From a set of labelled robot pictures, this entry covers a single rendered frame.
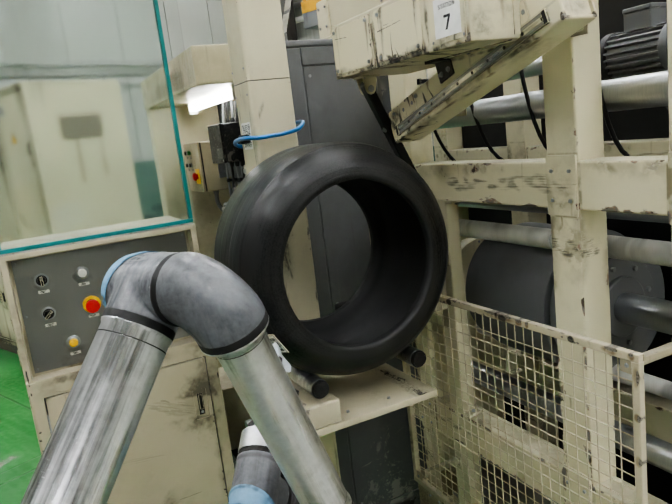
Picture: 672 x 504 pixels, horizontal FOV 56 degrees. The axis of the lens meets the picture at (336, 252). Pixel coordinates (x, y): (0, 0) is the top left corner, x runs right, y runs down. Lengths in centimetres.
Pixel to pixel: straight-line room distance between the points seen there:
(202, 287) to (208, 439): 128
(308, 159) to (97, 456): 79
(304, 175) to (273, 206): 10
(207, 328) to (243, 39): 103
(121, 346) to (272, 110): 98
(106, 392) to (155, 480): 122
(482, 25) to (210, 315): 82
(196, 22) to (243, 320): 1217
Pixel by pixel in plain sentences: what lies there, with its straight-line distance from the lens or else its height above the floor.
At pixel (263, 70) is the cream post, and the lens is 179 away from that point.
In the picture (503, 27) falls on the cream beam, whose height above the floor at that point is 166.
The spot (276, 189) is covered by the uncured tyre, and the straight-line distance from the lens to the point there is 141.
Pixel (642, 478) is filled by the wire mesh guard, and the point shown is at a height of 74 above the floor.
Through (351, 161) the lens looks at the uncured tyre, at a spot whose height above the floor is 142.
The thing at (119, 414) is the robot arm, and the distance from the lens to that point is 99.
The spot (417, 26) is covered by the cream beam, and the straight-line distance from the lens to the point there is 151.
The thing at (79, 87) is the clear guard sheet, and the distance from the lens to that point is 198.
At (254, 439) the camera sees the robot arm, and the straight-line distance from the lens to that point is 129.
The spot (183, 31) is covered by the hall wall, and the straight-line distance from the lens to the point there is 1277.
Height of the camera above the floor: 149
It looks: 11 degrees down
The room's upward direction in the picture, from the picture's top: 7 degrees counter-clockwise
